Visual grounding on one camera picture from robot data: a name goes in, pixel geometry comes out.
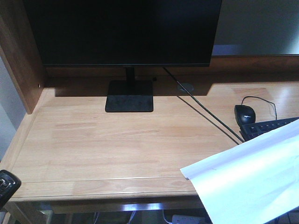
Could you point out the white floor power strip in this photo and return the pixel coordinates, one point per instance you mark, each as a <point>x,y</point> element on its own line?
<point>182,219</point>

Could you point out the black keyboard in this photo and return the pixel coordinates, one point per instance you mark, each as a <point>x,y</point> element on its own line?
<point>250,131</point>

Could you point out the black computer mouse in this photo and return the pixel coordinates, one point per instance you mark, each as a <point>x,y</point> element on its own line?
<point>244,115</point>

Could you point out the white paper sheet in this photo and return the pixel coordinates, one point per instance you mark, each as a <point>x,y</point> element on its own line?
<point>253,182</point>

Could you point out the black stapler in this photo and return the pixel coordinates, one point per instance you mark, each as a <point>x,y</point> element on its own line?
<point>9,184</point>

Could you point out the black computer monitor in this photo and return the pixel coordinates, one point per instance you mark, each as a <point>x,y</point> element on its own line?
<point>124,33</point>

